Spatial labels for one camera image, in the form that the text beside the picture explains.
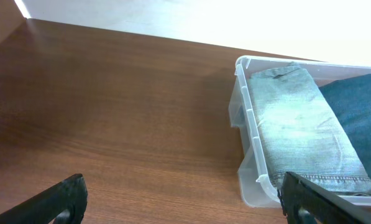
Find clear plastic storage container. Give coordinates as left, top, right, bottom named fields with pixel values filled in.
left=228, top=55, right=371, bottom=208

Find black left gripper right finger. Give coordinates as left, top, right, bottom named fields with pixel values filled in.
left=278, top=172, right=371, bottom=224

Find light grey jeans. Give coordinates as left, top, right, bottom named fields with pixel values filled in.
left=247, top=62, right=371, bottom=196

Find blue denim jeans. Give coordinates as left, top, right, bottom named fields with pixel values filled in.
left=319, top=74, right=371, bottom=178

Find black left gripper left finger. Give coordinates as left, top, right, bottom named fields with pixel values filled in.
left=0, top=174, right=88, bottom=224

